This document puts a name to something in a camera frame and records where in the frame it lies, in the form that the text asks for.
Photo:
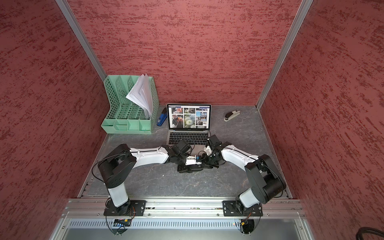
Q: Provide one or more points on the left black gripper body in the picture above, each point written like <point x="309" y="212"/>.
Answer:
<point x="182" y="159"/>

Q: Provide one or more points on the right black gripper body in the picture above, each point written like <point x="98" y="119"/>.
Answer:
<point x="210" y="160"/>

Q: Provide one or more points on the black wireless mouse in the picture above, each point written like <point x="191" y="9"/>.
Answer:
<point x="189" y="168"/>

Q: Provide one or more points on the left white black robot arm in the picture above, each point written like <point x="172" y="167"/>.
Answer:
<point x="117" y="165"/>

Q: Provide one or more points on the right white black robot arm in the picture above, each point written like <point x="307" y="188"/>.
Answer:
<point x="263" y="175"/>

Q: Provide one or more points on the silver open laptop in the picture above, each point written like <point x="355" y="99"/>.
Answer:
<point x="189" y="122"/>

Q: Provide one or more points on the blue stapler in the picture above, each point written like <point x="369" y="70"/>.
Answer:
<point x="163" y="117"/>

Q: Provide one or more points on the beige black stapler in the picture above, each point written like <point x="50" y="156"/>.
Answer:
<point x="230" y="115"/>

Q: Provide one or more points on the green plastic file organizer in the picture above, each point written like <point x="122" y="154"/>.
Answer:
<point x="125" y="117"/>

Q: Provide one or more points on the white paper stack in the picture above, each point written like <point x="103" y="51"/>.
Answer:
<point x="141" y="95"/>

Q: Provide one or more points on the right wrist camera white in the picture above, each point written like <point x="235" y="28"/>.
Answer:
<point x="201" y="156"/>

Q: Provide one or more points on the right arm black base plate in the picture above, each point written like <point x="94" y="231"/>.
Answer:
<point x="231" y="208"/>

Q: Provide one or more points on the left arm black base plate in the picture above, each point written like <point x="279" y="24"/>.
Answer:
<point x="138" y="208"/>

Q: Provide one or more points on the aluminium front rail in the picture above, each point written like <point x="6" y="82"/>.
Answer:
<point x="182" y="208"/>

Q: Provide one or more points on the white perforated cable duct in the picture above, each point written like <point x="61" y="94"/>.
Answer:
<point x="173" y="224"/>

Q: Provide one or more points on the left aluminium corner post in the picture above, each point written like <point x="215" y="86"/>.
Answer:
<point x="80" y="35"/>

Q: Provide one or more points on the aluminium corner post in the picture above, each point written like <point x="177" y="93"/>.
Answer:
<point x="289" y="40"/>
<point x="80" y="35"/>

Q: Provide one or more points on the right aluminium corner post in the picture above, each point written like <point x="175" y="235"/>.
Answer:
<point x="289" y="40"/>

